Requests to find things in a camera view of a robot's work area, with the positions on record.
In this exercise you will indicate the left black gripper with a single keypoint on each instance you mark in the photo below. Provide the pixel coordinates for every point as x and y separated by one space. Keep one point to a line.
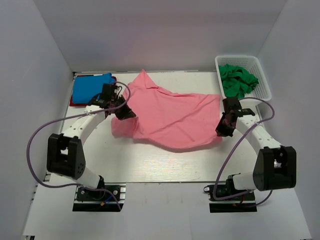
127 113

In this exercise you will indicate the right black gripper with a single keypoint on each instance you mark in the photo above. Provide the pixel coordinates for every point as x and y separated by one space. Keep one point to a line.
221 131

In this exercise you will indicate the pink t shirt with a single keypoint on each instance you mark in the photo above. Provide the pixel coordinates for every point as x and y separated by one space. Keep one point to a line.
174 121

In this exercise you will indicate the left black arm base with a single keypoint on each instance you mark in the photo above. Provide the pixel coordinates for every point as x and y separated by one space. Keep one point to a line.
100 202

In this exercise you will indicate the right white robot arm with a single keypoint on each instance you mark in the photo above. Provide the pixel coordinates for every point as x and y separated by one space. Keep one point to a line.
276 165

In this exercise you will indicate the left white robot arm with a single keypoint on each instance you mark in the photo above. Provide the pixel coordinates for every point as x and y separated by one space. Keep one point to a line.
65 153

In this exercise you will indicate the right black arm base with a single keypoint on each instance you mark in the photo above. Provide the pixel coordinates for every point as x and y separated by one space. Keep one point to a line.
240 204

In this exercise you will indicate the folded blue t shirt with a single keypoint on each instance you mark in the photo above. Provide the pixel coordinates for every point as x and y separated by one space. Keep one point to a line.
87 87

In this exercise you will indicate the green t shirt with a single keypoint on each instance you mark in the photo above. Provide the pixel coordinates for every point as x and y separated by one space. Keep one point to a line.
237 81

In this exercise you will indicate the white plastic basket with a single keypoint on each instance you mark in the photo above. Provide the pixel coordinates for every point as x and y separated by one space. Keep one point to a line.
253 66

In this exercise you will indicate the folded red t shirt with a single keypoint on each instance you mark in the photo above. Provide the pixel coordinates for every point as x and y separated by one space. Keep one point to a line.
71 102

